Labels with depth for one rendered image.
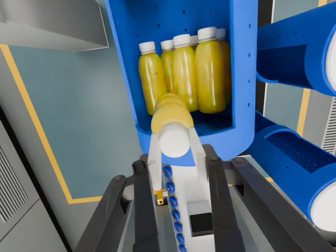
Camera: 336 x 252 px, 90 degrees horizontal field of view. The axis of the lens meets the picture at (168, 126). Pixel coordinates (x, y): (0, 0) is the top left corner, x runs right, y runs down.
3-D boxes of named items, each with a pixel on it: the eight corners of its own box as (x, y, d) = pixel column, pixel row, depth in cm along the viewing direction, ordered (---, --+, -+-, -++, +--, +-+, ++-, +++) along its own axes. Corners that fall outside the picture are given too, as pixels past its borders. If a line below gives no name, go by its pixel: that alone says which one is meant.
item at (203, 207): (186, 207, 75) (192, 242, 61) (185, 200, 74) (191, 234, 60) (208, 204, 75) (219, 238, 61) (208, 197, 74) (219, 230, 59)
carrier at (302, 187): (264, 130, 148) (256, 102, 139) (386, 216, 67) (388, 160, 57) (233, 143, 152) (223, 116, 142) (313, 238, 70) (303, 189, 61)
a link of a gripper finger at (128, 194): (151, 199, 14) (115, 204, 14) (153, 164, 18) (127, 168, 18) (147, 184, 13) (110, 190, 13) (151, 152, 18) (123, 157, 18)
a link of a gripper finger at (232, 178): (211, 174, 13) (250, 169, 13) (199, 144, 18) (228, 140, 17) (212, 189, 13) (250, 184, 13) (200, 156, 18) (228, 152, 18)
